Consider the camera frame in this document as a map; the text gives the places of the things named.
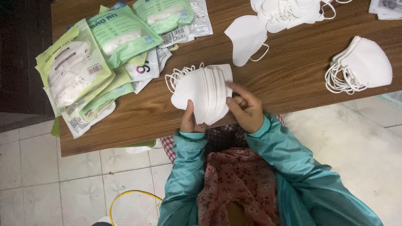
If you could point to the person's right hand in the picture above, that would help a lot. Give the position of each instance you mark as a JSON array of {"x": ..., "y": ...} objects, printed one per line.
[{"x": 249, "y": 113}]

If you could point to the white printed packets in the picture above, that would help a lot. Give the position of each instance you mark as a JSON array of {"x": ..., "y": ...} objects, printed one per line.
[{"x": 388, "y": 8}]

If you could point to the dark wooden cabinet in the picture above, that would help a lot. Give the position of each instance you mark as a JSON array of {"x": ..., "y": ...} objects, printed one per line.
[{"x": 25, "y": 59}]

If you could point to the single white face mask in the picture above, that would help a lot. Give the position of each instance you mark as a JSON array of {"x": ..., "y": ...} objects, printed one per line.
[{"x": 246, "y": 39}]

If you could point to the yellow hoop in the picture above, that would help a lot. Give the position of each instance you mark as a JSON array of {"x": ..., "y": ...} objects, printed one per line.
[{"x": 132, "y": 193}]

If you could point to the pile of green mask packets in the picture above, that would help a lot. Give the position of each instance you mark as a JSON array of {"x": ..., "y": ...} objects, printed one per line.
[{"x": 103, "y": 59}]

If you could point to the fanned stack of white masks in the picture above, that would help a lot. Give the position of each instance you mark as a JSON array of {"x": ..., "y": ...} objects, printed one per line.
[{"x": 201, "y": 92}]

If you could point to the person's left hand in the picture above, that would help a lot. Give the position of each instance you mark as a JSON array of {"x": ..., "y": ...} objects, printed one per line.
[{"x": 189, "y": 123}]

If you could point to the loose heap of white masks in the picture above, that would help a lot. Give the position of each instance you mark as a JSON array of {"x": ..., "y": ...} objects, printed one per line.
[{"x": 289, "y": 12}]

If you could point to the white rounded object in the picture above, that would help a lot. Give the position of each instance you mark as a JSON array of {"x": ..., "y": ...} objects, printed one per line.
[{"x": 105, "y": 221}]

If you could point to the neat bundle of white masks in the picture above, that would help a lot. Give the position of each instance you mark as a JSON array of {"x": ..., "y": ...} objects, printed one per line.
[{"x": 367, "y": 64}]

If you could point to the pink floral garment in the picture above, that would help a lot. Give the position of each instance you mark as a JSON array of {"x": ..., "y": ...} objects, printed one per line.
[{"x": 238, "y": 188}]

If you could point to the green packet under table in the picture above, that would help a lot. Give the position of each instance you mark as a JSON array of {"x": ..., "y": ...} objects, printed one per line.
[{"x": 55, "y": 127}]

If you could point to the white object under table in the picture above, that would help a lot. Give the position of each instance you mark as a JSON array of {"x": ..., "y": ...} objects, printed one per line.
[{"x": 139, "y": 149}]

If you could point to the red checkered cloth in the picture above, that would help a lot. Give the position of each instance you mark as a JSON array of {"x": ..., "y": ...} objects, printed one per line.
[{"x": 224, "y": 136}]

